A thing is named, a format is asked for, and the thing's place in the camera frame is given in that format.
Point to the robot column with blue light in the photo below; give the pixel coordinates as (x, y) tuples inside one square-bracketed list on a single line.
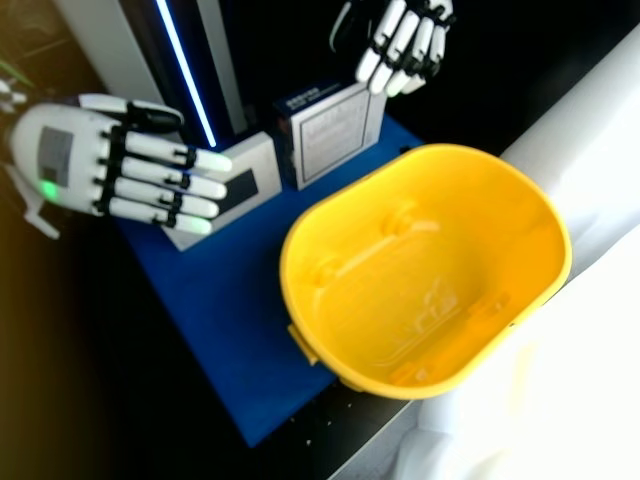
[(125, 50)]

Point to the navy and white calculator box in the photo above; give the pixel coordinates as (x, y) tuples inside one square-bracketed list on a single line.
[(335, 135)]

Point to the yellow plastic basin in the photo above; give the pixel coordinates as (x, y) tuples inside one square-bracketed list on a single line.
[(425, 280)]

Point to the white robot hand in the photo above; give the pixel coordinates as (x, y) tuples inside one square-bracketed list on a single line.
[(65, 150), (405, 35)]

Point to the blue mat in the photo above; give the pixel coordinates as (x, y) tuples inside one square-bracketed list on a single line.
[(235, 310)]

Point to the white box with grey window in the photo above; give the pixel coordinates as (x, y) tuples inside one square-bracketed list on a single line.
[(252, 160)]

